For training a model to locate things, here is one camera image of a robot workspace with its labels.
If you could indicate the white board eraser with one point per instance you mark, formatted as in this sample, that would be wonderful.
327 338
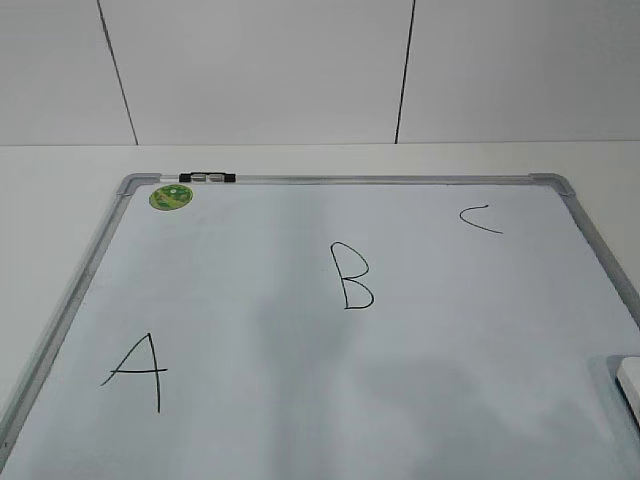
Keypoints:
625 372

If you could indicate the black board hanging clip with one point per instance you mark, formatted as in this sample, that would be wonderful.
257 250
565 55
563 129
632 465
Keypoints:
207 177

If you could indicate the round green magnet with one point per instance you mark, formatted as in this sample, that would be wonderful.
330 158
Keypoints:
170 197

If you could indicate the white board with metal frame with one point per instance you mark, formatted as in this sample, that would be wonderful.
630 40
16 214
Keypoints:
301 328

